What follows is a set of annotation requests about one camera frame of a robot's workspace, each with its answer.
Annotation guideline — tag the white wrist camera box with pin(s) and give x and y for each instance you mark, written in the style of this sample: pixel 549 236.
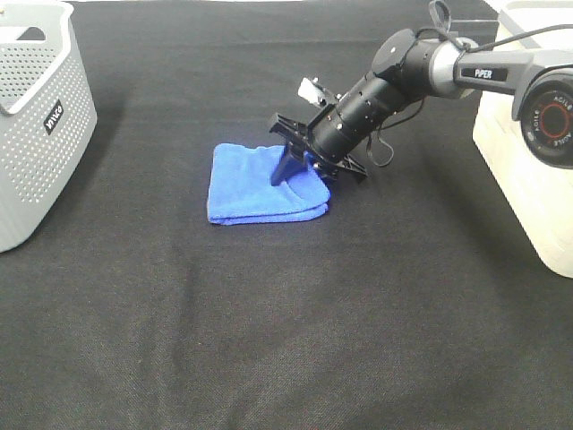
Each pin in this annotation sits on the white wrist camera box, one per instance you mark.
pixel 315 93

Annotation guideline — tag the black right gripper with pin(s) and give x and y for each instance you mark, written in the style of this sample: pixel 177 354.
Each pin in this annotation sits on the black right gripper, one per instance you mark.
pixel 321 146

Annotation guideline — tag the grey perforated plastic basket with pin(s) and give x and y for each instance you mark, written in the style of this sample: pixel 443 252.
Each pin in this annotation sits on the grey perforated plastic basket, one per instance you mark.
pixel 47 112

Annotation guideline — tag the black table cloth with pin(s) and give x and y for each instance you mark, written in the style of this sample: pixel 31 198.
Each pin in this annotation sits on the black table cloth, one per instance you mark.
pixel 416 302

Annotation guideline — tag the blue towel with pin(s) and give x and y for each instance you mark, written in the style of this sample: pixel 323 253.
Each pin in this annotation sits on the blue towel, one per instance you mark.
pixel 240 190

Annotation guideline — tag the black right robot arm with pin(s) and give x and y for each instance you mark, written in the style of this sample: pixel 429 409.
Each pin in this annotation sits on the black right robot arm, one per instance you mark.
pixel 409 68

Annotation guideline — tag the white plastic bin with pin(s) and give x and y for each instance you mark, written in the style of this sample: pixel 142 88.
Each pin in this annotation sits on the white plastic bin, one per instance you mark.
pixel 539 195

